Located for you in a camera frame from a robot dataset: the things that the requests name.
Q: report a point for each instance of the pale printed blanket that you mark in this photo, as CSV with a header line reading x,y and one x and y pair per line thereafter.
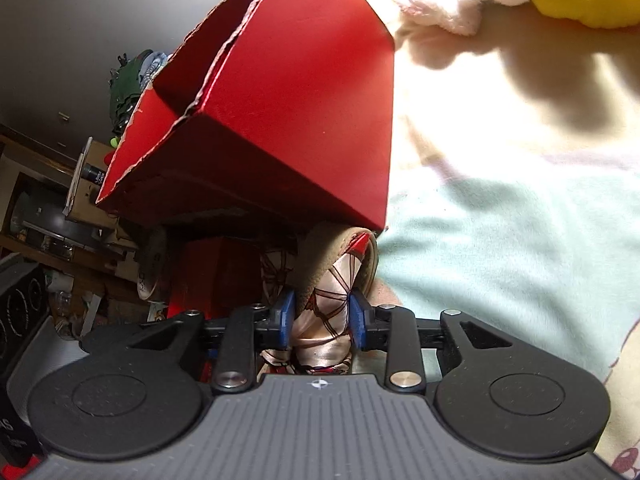
x,y
500,260

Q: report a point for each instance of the large red cardboard box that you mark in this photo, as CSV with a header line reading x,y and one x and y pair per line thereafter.
x,y
300,85

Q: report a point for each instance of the brown cardboard carton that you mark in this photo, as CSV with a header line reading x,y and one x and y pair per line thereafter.
x,y
87,195

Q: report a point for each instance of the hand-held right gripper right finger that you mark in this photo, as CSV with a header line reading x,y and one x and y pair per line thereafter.
x,y
358,322

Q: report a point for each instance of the black audio speaker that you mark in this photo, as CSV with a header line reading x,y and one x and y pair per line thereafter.
x,y
20,305

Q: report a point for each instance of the green cloth pile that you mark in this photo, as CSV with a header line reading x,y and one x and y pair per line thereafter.
x,y
127,90

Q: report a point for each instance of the wooden cabinet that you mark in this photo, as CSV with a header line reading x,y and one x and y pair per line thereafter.
x,y
30,255

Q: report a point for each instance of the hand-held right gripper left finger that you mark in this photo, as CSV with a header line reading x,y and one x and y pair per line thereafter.
x,y
284,321

